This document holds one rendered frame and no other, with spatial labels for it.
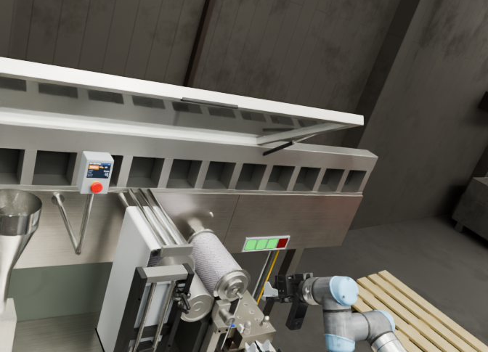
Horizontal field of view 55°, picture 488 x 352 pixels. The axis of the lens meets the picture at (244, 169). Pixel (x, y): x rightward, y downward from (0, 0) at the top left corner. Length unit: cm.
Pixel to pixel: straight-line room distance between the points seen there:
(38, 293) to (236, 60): 213
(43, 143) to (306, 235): 130
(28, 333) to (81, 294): 21
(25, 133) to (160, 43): 164
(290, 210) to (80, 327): 98
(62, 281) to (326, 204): 120
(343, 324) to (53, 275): 103
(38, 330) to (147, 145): 77
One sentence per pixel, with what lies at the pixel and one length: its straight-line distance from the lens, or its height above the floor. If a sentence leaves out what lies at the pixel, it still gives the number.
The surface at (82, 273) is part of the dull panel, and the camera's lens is 185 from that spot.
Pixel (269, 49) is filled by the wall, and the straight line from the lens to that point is 354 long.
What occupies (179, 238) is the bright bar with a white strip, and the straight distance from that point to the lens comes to 149.
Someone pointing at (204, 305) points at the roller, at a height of 118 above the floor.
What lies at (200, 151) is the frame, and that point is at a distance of 173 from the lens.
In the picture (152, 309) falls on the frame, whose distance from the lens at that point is 145.
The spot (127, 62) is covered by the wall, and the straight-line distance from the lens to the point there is 296.
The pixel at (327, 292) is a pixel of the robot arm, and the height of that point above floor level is 155.
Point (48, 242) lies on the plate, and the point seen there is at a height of 124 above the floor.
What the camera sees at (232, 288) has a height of 126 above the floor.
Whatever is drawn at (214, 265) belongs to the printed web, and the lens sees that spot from 170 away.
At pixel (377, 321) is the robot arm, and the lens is 140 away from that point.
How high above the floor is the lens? 222
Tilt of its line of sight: 21 degrees down
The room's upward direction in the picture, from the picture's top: 19 degrees clockwise
